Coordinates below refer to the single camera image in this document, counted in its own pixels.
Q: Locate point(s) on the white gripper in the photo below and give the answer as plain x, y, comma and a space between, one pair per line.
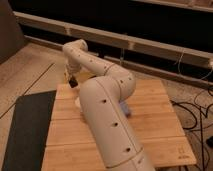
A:
71, 69

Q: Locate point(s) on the black eraser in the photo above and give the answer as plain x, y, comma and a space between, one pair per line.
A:
73, 82

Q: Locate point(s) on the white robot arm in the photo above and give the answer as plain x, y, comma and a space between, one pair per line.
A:
100, 99

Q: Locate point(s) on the dark floor mat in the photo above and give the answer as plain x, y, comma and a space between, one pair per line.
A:
28, 132

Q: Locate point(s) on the wooden board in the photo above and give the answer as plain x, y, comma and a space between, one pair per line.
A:
71, 147

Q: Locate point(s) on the wooden wall rail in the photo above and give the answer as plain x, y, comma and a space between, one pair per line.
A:
149, 47

